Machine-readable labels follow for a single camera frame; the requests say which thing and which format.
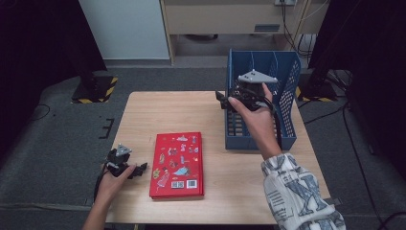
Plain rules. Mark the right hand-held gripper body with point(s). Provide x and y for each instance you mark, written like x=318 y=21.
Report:
x=252 y=92

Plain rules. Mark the person's left hand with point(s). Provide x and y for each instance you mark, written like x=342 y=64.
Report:
x=111 y=187

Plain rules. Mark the grey tape piece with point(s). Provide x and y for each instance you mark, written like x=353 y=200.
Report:
x=335 y=201
x=88 y=202

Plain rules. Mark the black curtain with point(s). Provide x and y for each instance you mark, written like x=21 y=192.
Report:
x=373 y=64

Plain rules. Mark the person's right hand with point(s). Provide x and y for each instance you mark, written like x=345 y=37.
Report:
x=258 y=121

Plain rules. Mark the blue plastic file rack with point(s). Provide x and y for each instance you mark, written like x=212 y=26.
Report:
x=287 y=80

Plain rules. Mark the striped black stand base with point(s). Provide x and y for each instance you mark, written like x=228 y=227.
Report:
x=95 y=91
x=316 y=94

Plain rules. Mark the red picture book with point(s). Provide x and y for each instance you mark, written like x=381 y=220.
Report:
x=177 y=166

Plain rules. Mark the beige desk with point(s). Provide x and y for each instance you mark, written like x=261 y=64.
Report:
x=223 y=17

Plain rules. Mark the blue picture book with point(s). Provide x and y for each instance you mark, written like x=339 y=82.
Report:
x=232 y=124

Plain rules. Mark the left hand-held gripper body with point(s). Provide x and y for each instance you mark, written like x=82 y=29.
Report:
x=119 y=163

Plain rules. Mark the white cabinet panel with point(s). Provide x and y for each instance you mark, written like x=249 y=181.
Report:
x=127 y=28

